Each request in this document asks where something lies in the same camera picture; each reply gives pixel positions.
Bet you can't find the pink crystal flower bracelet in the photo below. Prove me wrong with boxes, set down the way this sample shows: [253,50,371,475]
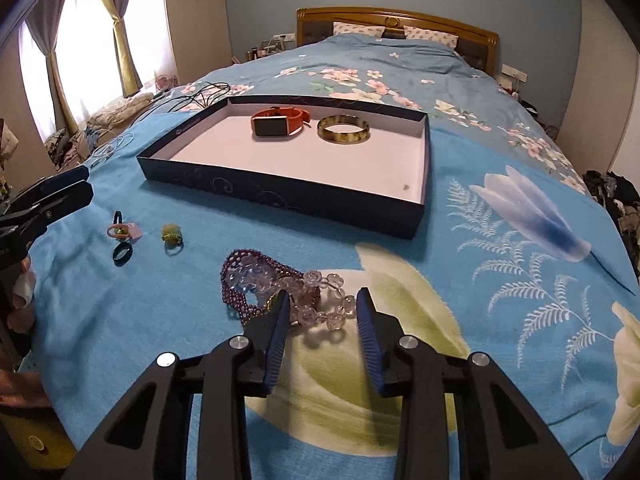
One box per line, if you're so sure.
[295,270,358,333]

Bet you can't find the green heart pendant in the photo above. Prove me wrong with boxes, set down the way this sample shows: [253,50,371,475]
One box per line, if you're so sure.
[161,223,184,255]

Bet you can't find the wooden bed headboard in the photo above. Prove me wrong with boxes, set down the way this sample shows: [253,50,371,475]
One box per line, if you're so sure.
[296,7,501,76]

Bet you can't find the person's left forearm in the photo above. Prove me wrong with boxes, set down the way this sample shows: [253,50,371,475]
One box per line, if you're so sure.
[0,367,51,411]

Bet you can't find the orange smartwatch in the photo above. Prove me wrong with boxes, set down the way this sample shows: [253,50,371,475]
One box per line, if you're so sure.
[250,106,311,137]

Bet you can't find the white earphones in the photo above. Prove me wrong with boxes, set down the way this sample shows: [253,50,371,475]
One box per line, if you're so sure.
[87,132,136,166]

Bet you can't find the tortoiseshell bangle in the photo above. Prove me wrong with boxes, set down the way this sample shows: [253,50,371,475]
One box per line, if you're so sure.
[317,115,371,145]

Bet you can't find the pile of dark clothes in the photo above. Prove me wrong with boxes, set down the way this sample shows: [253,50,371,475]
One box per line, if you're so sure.
[582,170,640,261]

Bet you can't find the dotted white pillow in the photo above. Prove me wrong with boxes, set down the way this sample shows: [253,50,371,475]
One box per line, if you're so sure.
[403,25,460,48]
[332,22,386,38]

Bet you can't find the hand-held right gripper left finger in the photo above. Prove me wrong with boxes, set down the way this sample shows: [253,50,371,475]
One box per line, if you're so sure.
[60,290,292,480]

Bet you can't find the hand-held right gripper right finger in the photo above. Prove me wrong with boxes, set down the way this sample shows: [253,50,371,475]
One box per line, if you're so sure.
[356,287,583,480]

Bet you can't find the person's left hand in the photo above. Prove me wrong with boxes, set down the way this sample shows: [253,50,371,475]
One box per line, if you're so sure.
[11,255,37,332]

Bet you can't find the bedside table items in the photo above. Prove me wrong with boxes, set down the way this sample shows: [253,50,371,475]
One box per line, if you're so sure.
[245,34,297,63]

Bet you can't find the pink crystal pendant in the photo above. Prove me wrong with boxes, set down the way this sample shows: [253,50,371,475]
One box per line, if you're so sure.
[107,211,143,241]

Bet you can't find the grey curtain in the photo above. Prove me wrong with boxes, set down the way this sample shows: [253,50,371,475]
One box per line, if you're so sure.
[20,0,81,133]

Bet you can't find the black cable bundle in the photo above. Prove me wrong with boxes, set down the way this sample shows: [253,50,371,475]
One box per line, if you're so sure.
[150,82,233,116]

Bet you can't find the pile of bedding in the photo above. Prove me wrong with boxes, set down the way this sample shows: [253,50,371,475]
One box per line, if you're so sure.
[45,92,156,161]

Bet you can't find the purple beaded bracelet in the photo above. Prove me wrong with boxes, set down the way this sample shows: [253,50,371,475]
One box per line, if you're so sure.
[220,249,321,326]

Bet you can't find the grey-blue floral duvet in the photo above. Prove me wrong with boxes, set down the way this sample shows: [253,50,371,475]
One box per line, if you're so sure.
[135,34,591,196]

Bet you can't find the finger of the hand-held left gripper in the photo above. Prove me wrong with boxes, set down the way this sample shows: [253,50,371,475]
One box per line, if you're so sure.
[0,181,95,236]
[7,166,91,211]

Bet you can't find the yellow curtain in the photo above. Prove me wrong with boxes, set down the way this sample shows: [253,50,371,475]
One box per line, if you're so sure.
[87,0,146,98]

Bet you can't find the clear crystal bead bracelet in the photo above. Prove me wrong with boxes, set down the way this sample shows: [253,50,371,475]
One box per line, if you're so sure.
[225,260,281,296]

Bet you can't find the white shallow tray box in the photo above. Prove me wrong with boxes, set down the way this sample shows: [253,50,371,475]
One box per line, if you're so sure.
[136,94,432,241]

